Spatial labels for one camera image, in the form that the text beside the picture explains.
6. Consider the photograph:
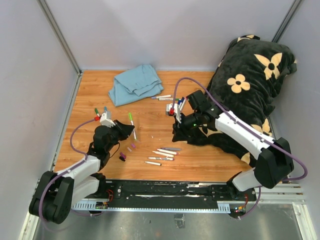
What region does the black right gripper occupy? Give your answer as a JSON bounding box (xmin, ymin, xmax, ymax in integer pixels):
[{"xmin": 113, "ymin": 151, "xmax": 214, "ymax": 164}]
[{"xmin": 172, "ymin": 110, "xmax": 202, "ymax": 142}]

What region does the blue cap marker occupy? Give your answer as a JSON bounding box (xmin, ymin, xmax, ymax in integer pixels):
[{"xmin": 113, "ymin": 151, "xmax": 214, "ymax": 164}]
[{"xmin": 178, "ymin": 98, "xmax": 184, "ymax": 108}]

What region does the peach cap marker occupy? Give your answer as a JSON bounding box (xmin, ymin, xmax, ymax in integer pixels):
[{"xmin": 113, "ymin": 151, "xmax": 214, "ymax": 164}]
[{"xmin": 152, "ymin": 151, "xmax": 174, "ymax": 158}]

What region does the black marker without cap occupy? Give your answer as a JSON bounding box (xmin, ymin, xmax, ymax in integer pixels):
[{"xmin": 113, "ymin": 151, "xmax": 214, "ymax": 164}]
[{"xmin": 145, "ymin": 161, "xmax": 162, "ymax": 166}]

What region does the dark green cap marker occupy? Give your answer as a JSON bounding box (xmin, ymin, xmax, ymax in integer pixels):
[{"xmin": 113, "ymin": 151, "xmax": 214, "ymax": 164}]
[{"xmin": 94, "ymin": 108, "xmax": 101, "ymax": 117}]

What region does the pink cap marker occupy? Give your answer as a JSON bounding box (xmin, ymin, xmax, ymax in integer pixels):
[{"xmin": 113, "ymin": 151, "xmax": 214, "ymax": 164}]
[{"xmin": 157, "ymin": 148, "xmax": 178, "ymax": 155}]

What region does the grey marker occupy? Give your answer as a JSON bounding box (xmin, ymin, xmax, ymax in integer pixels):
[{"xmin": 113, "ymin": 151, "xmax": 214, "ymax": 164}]
[{"xmin": 160, "ymin": 147, "xmax": 182, "ymax": 152}]

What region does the black floral plush blanket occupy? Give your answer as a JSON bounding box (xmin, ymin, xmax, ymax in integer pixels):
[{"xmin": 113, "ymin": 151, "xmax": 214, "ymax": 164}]
[{"xmin": 184, "ymin": 34, "xmax": 298, "ymax": 168}]

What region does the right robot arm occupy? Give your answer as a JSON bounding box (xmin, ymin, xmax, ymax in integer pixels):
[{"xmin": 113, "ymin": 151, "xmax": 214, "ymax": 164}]
[{"xmin": 166, "ymin": 90, "xmax": 294, "ymax": 200}]

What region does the lilac cap marker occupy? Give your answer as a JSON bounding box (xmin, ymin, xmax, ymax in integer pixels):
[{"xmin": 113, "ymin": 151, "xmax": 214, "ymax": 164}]
[{"xmin": 151, "ymin": 94, "xmax": 172, "ymax": 100}]

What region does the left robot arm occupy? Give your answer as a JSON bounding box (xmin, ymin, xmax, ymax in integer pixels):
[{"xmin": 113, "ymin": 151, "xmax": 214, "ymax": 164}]
[{"xmin": 28, "ymin": 120, "xmax": 135, "ymax": 224}]

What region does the dark blue marker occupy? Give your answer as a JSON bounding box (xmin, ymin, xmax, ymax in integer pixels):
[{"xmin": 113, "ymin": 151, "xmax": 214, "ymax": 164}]
[{"xmin": 179, "ymin": 97, "xmax": 186, "ymax": 111}]

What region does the left corner metal post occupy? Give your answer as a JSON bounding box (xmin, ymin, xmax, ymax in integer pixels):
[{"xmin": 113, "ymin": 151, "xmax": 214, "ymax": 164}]
[{"xmin": 36, "ymin": 0, "xmax": 83, "ymax": 76}]

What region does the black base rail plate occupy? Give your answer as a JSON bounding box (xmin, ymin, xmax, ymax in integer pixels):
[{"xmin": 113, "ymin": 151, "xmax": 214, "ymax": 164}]
[{"xmin": 93, "ymin": 180, "xmax": 257, "ymax": 210}]

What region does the light blue folded cloth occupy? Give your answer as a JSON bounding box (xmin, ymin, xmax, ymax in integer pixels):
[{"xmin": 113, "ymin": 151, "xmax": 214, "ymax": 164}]
[{"xmin": 108, "ymin": 64, "xmax": 164, "ymax": 107}]

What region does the corner metal post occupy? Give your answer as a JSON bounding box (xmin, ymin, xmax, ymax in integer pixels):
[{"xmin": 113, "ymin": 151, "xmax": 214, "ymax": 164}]
[
  {"xmin": 36, "ymin": 0, "xmax": 83, "ymax": 76},
  {"xmin": 271, "ymin": 0, "xmax": 304, "ymax": 43}
]

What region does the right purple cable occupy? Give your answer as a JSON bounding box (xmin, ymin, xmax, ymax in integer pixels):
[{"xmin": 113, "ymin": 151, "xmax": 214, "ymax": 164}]
[{"xmin": 172, "ymin": 77, "xmax": 308, "ymax": 221}]

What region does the purple cap marker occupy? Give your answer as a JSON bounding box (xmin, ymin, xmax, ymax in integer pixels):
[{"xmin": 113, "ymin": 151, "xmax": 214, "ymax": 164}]
[{"xmin": 148, "ymin": 157, "xmax": 174, "ymax": 161}]

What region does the purple pen cap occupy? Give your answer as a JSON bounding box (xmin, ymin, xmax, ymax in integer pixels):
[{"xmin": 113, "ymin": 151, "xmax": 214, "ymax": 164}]
[{"xmin": 120, "ymin": 152, "xmax": 127, "ymax": 159}]

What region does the right corner metal post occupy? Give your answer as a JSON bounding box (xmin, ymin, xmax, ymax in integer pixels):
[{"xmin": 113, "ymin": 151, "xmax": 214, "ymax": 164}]
[{"xmin": 271, "ymin": 0, "xmax": 304, "ymax": 43}]

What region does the aluminium frame rail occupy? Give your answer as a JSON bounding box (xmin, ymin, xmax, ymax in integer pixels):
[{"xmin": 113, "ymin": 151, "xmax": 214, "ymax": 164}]
[{"xmin": 260, "ymin": 183, "xmax": 305, "ymax": 202}]

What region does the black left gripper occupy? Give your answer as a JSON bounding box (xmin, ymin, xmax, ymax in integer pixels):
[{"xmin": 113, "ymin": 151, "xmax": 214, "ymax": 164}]
[{"xmin": 105, "ymin": 119, "xmax": 135, "ymax": 152}]

